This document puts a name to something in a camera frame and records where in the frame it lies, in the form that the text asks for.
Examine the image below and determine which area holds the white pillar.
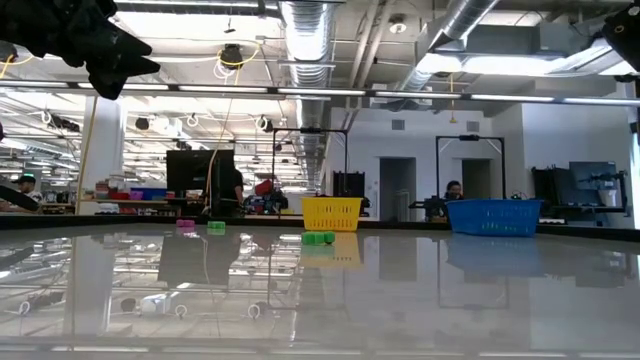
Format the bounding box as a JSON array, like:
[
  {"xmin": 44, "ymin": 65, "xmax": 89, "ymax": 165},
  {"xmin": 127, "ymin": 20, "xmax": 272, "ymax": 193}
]
[{"xmin": 81, "ymin": 96, "xmax": 127, "ymax": 216}]

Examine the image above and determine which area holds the wooden shelf board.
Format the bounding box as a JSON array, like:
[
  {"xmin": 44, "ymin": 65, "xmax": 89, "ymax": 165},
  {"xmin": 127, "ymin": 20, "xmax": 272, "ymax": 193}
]
[{"xmin": 82, "ymin": 198, "xmax": 171, "ymax": 206}]

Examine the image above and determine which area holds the thick yellow cable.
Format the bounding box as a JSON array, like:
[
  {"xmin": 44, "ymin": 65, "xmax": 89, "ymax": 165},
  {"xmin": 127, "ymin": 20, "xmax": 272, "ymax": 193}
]
[{"xmin": 73, "ymin": 97, "xmax": 100, "ymax": 216}]

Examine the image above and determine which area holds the blue plastic basket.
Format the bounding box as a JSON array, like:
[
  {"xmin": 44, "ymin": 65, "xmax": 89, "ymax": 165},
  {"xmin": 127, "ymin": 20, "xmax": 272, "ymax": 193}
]
[{"xmin": 444, "ymin": 198, "xmax": 544, "ymax": 238}]

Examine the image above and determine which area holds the grey blue screen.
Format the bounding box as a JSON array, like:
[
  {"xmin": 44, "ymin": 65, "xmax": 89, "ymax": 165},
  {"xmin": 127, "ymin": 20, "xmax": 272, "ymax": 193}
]
[{"xmin": 568, "ymin": 160, "xmax": 619, "ymax": 192}]

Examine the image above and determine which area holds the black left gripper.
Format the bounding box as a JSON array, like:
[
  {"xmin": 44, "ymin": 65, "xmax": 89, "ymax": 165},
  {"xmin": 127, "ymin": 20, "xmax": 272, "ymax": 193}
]
[{"xmin": 29, "ymin": 0, "xmax": 162, "ymax": 101}]

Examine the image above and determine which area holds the black overhead camera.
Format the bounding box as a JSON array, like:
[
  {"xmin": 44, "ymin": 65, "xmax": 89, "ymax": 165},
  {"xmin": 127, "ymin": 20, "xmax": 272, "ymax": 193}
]
[{"xmin": 218, "ymin": 43, "xmax": 245, "ymax": 70}]

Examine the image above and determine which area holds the thin yellow cable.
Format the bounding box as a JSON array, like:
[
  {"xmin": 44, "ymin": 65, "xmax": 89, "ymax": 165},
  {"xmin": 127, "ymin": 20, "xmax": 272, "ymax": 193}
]
[{"xmin": 202, "ymin": 43, "xmax": 262, "ymax": 214}]

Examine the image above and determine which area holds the LED light bar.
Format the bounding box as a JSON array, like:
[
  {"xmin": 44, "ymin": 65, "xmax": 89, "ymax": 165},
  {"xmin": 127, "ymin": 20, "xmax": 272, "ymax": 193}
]
[{"xmin": 0, "ymin": 79, "xmax": 640, "ymax": 107}]

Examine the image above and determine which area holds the black gantry frame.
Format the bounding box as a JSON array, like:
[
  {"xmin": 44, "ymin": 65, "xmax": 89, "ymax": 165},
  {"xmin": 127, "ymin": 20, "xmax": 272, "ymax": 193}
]
[
  {"xmin": 434, "ymin": 134, "xmax": 507, "ymax": 201},
  {"xmin": 271, "ymin": 127, "xmax": 350, "ymax": 199}
]

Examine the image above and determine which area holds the silver ventilation duct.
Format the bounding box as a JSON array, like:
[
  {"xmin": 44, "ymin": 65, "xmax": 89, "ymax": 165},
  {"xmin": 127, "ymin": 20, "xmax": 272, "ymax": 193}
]
[
  {"xmin": 397, "ymin": 0, "xmax": 501, "ymax": 94},
  {"xmin": 278, "ymin": 0, "xmax": 337, "ymax": 194}
]

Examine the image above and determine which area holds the black monitor panel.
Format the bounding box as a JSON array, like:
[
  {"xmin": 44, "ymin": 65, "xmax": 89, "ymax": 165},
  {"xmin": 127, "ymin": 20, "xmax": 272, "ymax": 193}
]
[{"xmin": 165, "ymin": 149, "xmax": 236, "ymax": 217}]

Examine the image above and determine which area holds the yellow plastic basket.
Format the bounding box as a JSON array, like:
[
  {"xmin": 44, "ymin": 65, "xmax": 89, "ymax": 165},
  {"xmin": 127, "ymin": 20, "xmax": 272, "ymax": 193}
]
[{"xmin": 300, "ymin": 196, "xmax": 363, "ymax": 233}]

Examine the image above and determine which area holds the black workstation rig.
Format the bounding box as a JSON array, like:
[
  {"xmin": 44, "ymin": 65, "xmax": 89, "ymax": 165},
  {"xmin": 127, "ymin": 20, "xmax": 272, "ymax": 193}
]
[{"xmin": 530, "ymin": 166, "xmax": 630, "ymax": 224}]

